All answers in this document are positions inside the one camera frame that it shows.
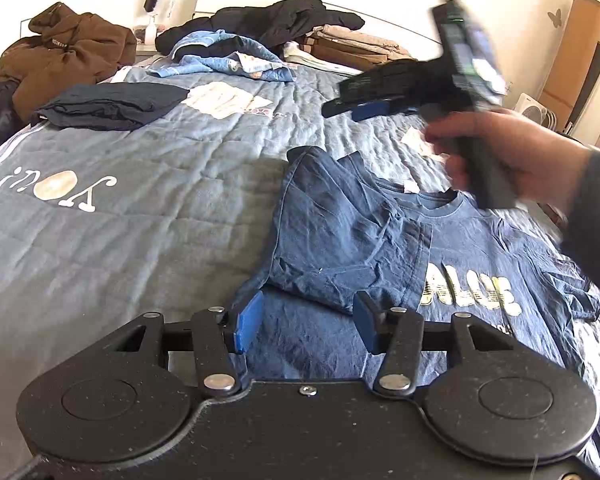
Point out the person's right hand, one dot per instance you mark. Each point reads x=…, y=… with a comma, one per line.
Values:
x=535, y=160

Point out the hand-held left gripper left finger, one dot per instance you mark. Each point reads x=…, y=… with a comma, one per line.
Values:
x=247, y=322

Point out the navy t-shirt with yellow print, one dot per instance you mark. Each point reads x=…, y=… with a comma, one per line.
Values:
x=340, y=230

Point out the person's right forearm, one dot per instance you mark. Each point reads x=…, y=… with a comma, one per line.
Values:
x=597, y=220

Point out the folded black pants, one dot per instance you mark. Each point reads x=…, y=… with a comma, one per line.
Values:
x=110, y=105

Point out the brown cardboard sheet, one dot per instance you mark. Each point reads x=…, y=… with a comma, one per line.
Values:
x=575, y=50

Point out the white box fan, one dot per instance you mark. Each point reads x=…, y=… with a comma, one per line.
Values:
x=532, y=110

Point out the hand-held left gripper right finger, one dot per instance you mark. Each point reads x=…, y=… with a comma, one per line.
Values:
x=367, y=322

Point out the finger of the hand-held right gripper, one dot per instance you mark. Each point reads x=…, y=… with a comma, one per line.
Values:
x=380, y=110
x=337, y=109

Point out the stack of folded brown clothes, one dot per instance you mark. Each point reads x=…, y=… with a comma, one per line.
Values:
x=350, y=45

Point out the white spray bottle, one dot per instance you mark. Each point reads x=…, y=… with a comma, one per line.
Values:
x=151, y=32

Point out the white bedside table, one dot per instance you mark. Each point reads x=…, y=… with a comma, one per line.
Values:
x=145, y=49

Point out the dark narrow panel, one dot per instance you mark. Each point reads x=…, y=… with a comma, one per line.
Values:
x=597, y=70

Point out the butterfly wall sticker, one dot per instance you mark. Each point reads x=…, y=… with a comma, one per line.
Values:
x=554, y=17

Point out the light blue printed garment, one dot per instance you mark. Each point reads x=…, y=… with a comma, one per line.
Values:
x=205, y=50

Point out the brown hooded jacket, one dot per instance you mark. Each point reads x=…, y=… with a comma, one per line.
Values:
x=65, y=55

